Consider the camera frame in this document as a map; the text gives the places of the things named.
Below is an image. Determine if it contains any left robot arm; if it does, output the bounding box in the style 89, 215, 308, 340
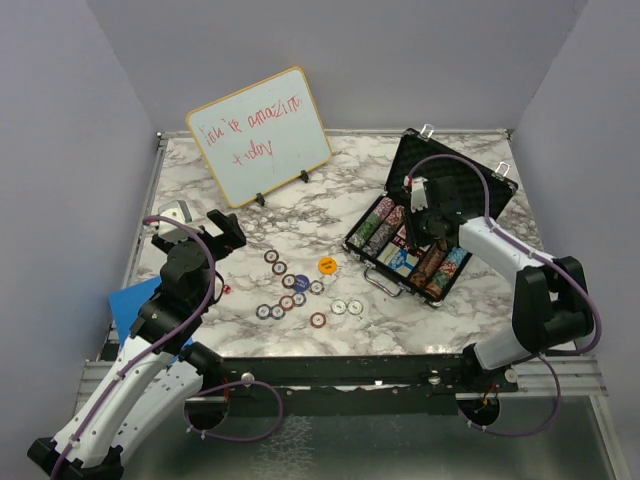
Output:
27, 210, 246, 479

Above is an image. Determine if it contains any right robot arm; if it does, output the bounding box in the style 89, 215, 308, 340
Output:
404, 175, 600, 391

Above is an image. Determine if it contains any black poker chip case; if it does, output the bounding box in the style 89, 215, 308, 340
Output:
343, 129, 519, 307

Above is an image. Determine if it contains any blue playing card deck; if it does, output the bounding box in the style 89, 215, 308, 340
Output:
377, 244, 418, 277

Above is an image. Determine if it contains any blue plastic box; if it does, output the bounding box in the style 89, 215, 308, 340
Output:
108, 276, 161, 360

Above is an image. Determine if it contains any blue small blind button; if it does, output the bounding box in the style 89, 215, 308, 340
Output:
294, 274, 311, 292

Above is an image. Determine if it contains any red 5 poker chip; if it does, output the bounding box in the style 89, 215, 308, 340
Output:
310, 312, 326, 328
279, 295, 295, 311

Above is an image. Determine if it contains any yellow big blind button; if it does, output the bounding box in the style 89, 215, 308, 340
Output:
318, 257, 337, 275

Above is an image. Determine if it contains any white 1 poker chip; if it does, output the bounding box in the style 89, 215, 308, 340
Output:
331, 299, 348, 315
347, 300, 363, 315

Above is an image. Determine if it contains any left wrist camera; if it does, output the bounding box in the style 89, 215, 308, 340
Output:
155, 201, 192, 242

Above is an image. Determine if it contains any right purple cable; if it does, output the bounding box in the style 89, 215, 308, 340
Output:
405, 153, 604, 437

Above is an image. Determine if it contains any white whiteboard yellow frame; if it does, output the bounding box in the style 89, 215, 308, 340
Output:
186, 67, 332, 208

